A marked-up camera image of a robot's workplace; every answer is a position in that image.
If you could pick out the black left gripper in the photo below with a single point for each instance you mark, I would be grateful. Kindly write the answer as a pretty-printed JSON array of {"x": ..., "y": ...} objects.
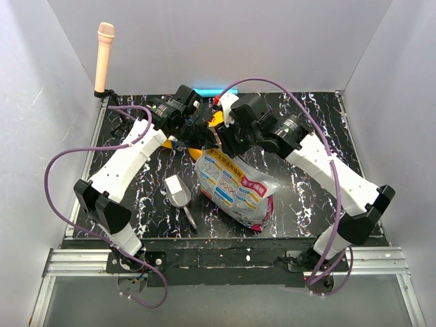
[{"x": 205, "y": 139}]

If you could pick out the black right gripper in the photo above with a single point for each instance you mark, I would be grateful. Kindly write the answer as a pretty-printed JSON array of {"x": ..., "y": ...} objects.
[{"x": 227, "y": 146}]

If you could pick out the pink white pet food bag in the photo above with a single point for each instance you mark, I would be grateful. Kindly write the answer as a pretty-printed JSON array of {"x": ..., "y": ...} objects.
[{"x": 238, "y": 189}]

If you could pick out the silver metal scoop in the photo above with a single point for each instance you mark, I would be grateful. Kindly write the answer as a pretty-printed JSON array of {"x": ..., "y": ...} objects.
[{"x": 179, "y": 196}]

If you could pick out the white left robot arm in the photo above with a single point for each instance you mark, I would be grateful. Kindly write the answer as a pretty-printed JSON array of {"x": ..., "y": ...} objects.
[{"x": 101, "y": 195}]

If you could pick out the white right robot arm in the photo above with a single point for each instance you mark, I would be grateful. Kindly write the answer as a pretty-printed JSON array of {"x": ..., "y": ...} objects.
[{"x": 362, "y": 202}]

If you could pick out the yellow double pet bowl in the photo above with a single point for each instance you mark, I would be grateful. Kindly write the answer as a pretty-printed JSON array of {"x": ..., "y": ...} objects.
[{"x": 213, "y": 139}]

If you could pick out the yellow toy brick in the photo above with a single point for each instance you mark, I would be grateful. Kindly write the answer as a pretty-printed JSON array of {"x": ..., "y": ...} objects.
[{"x": 170, "y": 143}]

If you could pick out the cyan flashlight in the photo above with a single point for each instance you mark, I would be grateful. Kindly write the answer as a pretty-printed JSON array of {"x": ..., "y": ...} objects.
[{"x": 213, "y": 92}]

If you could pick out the pink microphone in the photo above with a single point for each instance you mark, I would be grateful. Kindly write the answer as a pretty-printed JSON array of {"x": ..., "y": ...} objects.
[{"x": 105, "y": 35}]

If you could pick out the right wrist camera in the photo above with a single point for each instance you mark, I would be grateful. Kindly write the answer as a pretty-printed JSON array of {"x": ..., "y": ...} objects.
[{"x": 242, "y": 110}]

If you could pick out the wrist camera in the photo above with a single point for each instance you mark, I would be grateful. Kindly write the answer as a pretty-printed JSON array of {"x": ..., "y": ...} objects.
[
  {"x": 242, "y": 110},
  {"x": 185, "y": 95}
]

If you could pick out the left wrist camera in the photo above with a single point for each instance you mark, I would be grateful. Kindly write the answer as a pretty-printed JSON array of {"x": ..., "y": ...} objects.
[{"x": 185, "y": 95}]

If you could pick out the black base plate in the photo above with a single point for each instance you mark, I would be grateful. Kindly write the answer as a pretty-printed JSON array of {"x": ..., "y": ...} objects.
[{"x": 226, "y": 261}]

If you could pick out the aluminium frame rail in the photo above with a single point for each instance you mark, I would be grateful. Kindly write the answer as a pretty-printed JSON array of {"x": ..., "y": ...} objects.
[{"x": 77, "y": 127}]

